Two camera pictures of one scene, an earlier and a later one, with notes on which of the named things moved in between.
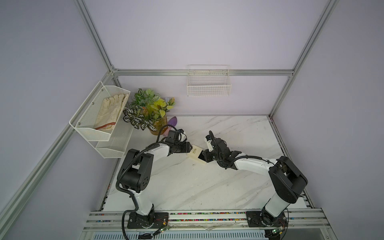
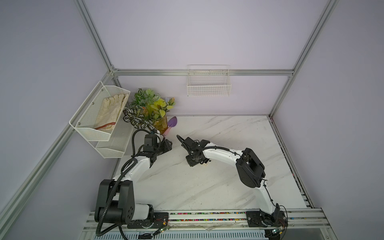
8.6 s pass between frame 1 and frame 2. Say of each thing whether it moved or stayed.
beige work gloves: stayed
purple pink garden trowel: stayed
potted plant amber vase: stayed
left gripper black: moved
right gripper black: moved
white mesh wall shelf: stayed
